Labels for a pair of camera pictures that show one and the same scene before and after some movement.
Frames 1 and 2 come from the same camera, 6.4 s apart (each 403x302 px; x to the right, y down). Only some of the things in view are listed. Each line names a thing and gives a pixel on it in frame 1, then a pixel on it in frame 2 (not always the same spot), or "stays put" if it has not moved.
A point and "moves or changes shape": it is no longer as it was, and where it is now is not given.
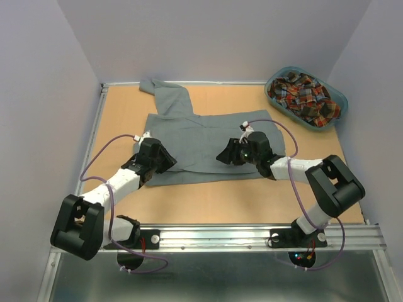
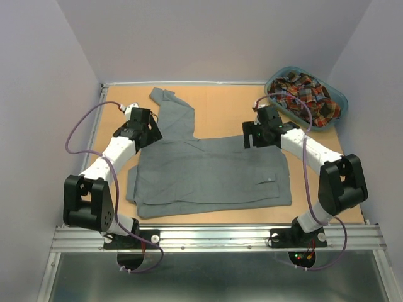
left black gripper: (169, 161) → (153, 134)
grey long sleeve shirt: (195, 141) moves or changes shape
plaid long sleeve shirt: (304, 96) stays put
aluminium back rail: (181, 82) stays put
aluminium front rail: (255, 238) stays put
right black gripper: (230, 153) → (250, 128)
